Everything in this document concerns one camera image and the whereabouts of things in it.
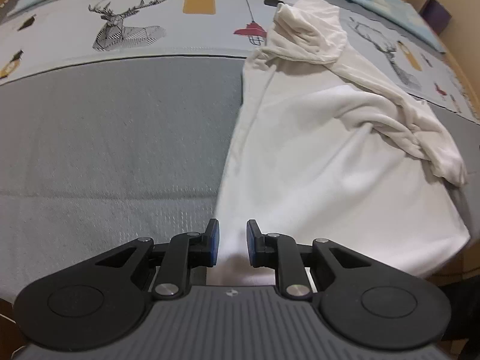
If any white long-sleeve shirt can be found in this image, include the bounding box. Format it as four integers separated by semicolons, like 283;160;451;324
208;0;470;285

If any grey patterned bed sheet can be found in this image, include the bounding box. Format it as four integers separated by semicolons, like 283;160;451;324
0;0;480;301

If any dark purple box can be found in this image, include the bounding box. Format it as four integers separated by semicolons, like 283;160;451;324
419;0;452;35

